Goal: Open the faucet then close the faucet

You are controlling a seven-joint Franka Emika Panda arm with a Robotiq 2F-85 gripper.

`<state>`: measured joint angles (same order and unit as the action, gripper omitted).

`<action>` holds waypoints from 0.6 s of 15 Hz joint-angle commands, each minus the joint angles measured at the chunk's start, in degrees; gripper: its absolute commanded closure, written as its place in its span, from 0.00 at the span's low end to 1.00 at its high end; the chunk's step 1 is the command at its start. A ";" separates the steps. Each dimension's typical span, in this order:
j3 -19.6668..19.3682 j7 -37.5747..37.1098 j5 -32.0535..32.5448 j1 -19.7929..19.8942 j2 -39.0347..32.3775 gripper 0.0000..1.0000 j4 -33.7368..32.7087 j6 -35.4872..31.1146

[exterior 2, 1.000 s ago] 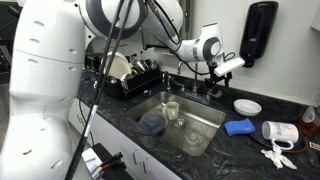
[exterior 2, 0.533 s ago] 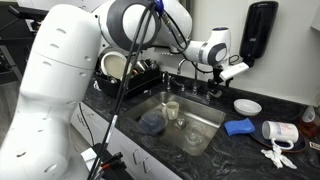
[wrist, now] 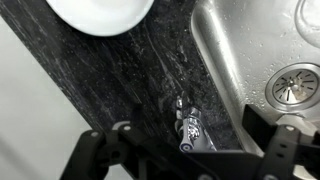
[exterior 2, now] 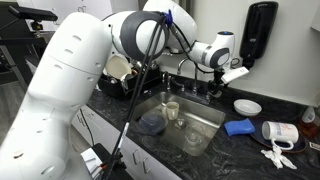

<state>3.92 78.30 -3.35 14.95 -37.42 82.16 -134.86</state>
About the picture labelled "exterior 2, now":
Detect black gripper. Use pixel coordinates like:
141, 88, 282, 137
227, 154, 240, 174
207, 67, 228, 99

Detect chrome faucet lever blue dot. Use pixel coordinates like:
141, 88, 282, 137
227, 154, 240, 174
209, 89, 224, 100

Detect chrome gooseneck faucet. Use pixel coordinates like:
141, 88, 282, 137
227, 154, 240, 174
176, 57, 200, 96

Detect chrome faucet lever red dot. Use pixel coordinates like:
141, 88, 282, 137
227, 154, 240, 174
171, 78, 186, 93

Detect stainless steel sink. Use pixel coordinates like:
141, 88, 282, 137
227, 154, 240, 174
128, 91, 227, 158

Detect white ceramic bowl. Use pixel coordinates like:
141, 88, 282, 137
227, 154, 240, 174
233, 98, 263, 117

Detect blue sponge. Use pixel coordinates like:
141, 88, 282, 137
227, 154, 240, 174
223, 117, 256, 137

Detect cream ceramic mug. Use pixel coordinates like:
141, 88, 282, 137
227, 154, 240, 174
161, 101, 180, 121

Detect metal sink drain strainer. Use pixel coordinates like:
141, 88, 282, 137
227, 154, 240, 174
173, 118, 188, 131

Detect small chrome gooseneck tap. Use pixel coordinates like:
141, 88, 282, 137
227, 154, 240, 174
161, 70, 172, 93

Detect clear glass bowl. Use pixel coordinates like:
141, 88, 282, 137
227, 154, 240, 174
183, 123, 205, 146

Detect dark blue plate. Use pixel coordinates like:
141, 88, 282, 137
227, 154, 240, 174
249, 116, 308, 154

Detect black dish rack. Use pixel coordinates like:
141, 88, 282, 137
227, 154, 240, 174
97, 63, 162, 101

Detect blue plastic food container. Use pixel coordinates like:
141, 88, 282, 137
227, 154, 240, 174
137, 109, 168, 136

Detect white printed mug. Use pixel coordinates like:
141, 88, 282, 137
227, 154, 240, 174
261, 120, 300, 152

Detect amber dish soap bottle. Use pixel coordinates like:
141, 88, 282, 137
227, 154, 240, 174
299, 105, 320, 138

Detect large cream plate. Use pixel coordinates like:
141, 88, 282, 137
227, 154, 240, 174
104, 53, 134, 81

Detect small white card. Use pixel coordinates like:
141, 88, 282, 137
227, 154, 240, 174
308, 141, 320, 153

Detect white base cabinet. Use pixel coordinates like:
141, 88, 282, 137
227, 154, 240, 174
70, 103, 183, 180

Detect white flat box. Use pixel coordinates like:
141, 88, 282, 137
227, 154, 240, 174
80, 146, 105, 175

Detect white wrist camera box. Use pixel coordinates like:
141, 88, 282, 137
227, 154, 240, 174
220, 66, 250, 85

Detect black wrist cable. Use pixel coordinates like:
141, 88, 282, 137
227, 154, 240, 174
168, 19, 214, 74

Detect black wall soap dispenser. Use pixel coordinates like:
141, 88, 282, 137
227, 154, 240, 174
238, 0, 279, 69

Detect black cable bundle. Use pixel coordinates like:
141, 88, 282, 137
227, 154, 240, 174
101, 11, 168, 180

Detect black camera on stand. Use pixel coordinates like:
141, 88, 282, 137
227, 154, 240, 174
8, 4, 59, 38

